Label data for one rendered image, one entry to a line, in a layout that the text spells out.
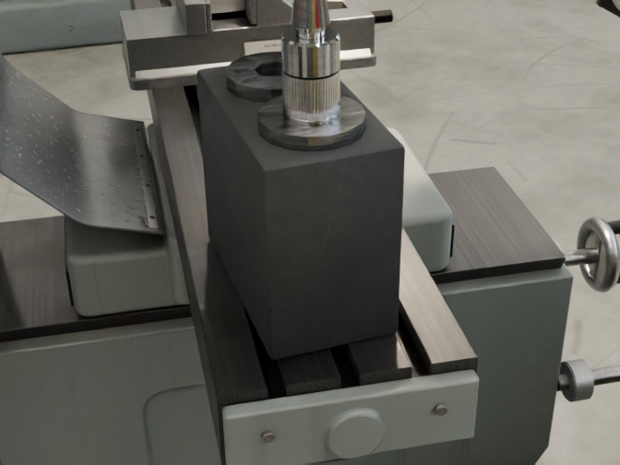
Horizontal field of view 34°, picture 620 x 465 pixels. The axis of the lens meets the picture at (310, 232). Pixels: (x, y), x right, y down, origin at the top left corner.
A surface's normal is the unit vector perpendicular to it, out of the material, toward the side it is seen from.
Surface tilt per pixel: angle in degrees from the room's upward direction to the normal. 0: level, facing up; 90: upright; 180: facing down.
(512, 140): 0
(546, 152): 0
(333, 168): 90
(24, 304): 0
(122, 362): 90
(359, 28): 90
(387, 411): 90
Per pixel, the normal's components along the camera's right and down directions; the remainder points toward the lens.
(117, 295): 0.21, 0.51
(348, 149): -0.01, -0.85
